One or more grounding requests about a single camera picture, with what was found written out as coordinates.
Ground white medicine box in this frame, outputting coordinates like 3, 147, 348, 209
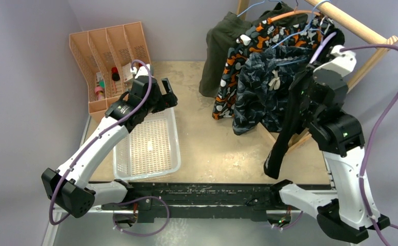
122, 63, 137, 83

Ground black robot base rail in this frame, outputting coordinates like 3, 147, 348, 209
99, 180, 291, 223

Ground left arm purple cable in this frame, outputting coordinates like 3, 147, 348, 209
48, 59, 153, 226

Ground dark leaf print shorts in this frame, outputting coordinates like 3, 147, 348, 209
232, 46, 313, 135

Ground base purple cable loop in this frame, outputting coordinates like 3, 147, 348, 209
112, 196, 171, 238

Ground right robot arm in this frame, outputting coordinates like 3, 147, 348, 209
269, 66, 390, 244

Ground peach plastic desk organizer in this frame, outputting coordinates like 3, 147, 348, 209
69, 22, 151, 122

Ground red black marker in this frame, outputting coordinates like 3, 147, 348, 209
111, 67, 121, 81

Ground white plastic basket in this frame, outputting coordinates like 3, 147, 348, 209
113, 108, 181, 181

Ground orange camouflage shorts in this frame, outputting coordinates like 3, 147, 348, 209
212, 16, 336, 120

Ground blue wire hanger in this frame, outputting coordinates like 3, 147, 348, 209
236, 0, 331, 64

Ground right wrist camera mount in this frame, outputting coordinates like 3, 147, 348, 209
313, 45, 356, 77

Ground black shorts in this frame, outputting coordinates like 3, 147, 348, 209
264, 29, 345, 179

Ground pink small bottle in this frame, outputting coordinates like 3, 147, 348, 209
94, 86, 105, 100

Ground wooden clothes rack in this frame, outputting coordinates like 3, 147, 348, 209
235, 0, 398, 153

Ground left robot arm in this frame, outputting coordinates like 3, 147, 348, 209
41, 75, 178, 224

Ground olive green shorts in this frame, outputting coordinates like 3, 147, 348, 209
198, 2, 293, 98

